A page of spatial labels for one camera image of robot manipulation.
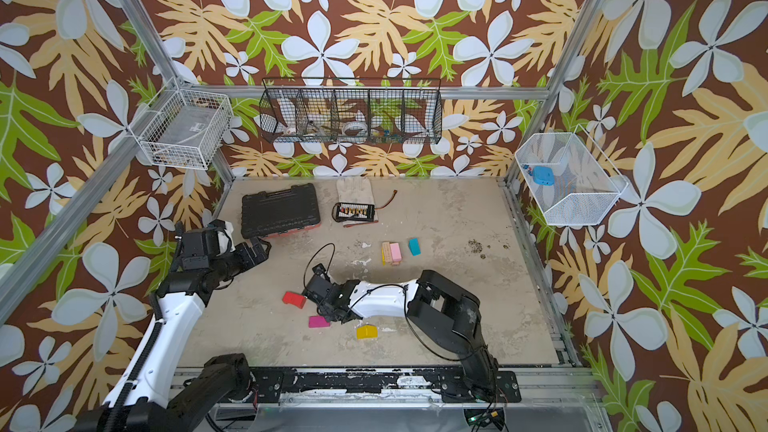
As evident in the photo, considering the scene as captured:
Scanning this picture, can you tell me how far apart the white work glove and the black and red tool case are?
101 millimetres

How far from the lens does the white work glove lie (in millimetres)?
1141

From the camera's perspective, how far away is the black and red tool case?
1022mm
